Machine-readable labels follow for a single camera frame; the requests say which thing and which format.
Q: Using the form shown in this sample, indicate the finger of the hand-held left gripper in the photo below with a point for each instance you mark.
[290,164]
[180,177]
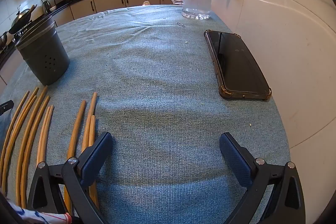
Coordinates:
[6,106]

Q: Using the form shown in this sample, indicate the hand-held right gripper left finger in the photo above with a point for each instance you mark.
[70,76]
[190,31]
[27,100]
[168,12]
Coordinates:
[97,158]

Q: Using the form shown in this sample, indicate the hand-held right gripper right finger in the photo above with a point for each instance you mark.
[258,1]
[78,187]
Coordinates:
[235,158]

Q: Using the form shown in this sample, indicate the bunch of wooden chopsticks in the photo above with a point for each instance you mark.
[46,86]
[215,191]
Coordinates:
[78,124]

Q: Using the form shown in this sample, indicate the dark grey chopstick holder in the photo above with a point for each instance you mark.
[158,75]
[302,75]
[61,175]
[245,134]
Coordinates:
[42,56]

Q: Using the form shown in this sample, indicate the steel pan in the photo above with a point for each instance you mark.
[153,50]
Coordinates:
[3,40]

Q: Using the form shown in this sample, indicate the gas stove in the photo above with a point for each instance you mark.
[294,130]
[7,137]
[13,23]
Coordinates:
[18,34]

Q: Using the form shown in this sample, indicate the white patterned clothing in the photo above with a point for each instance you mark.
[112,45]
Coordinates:
[39,217]

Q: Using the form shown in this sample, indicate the steel wok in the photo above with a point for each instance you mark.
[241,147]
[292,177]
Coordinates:
[19,19]

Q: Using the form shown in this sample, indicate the black smartphone in clear case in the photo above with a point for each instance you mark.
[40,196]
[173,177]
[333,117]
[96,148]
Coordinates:
[236,64]

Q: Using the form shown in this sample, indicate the teal table cloth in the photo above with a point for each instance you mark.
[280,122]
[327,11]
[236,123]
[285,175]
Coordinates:
[157,82]

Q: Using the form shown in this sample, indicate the dark kettle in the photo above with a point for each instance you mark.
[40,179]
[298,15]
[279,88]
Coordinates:
[46,6]

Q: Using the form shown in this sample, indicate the small metal clip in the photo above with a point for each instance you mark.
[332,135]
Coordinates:
[181,24]

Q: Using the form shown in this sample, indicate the yellow plastic bag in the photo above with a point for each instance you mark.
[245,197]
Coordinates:
[146,3]

